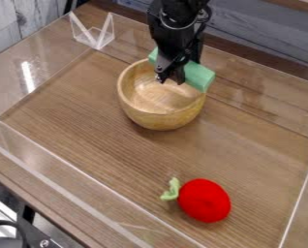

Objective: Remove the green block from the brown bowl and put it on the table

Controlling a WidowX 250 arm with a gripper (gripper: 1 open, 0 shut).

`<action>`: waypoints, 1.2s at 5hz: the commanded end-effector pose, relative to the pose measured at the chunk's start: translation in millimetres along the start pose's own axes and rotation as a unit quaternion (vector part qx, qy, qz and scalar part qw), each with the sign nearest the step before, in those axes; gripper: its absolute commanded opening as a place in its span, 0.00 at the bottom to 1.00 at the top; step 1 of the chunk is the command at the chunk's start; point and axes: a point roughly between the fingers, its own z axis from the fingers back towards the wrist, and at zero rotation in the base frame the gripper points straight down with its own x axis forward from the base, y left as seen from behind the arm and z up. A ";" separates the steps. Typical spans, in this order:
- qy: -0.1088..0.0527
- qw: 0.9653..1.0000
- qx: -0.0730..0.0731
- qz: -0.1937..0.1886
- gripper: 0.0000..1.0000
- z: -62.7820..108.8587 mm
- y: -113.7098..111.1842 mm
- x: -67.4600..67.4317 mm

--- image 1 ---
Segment black cable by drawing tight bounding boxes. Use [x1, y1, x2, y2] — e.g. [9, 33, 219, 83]
[0, 220, 31, 248]

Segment clear acrylic corner bracket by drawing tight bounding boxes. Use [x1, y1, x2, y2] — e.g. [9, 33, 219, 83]
[68, 13, 115, 50]

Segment light wooden bowl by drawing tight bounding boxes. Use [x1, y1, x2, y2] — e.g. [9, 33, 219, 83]
[116, 59, 205, 131]

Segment green rectangular block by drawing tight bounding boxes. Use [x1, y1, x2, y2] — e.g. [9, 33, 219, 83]
[148, 47, 215, 93]

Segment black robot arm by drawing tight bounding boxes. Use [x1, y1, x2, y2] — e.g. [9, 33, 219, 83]
[148, 0, 212, 84]

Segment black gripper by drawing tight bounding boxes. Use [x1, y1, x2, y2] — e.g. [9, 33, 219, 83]
[148, 9, 203, 85]

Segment red plush tomato toy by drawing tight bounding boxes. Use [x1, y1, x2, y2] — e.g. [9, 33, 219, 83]
[160, 177, 232, 223]

